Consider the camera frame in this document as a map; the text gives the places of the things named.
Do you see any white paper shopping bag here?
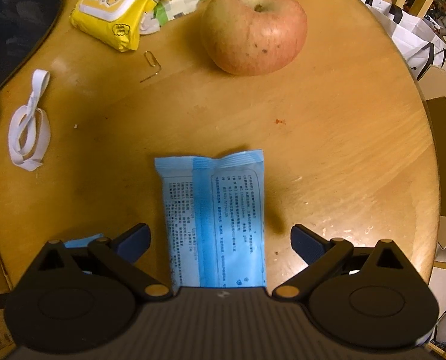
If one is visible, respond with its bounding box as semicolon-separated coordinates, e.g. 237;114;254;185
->
360;0;446;80

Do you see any white elastic band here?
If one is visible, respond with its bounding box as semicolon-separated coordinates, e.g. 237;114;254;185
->
8;69;51;172

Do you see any green tissue pack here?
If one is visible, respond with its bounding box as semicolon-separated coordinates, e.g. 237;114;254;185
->
139;0;202;35

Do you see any metal paper clip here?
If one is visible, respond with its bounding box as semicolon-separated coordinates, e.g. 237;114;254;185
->
140;50;162;83

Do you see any blue wet wipes pack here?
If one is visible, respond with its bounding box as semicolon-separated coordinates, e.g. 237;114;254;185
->
154;150;266;290
64;233;103;249

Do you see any red apple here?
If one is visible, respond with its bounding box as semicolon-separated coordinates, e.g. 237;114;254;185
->
201;0;308;76

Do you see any yellow wet wipes pack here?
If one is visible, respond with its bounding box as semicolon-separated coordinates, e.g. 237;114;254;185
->
70;0;155;52

